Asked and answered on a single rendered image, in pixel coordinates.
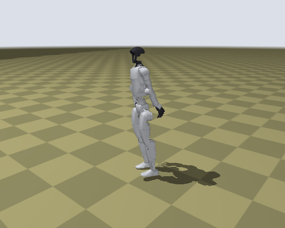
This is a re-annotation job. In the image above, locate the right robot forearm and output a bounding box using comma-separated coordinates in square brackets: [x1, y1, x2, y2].
[132, 93, 138, 105]

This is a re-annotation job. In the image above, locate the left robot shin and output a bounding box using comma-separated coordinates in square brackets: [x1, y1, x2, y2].
[144, 141, 156, 172]

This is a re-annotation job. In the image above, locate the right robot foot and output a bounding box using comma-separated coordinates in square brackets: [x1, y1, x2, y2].
[135, 162, 150, 169]

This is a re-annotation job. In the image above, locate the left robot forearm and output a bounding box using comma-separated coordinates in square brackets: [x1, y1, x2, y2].
[149, 88, 162, 110]

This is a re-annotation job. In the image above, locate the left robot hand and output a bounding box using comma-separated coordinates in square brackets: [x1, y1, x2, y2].
[156, 107, 165, 118]

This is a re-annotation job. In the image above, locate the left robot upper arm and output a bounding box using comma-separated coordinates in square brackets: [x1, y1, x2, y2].
[139, 67, 153, 95]

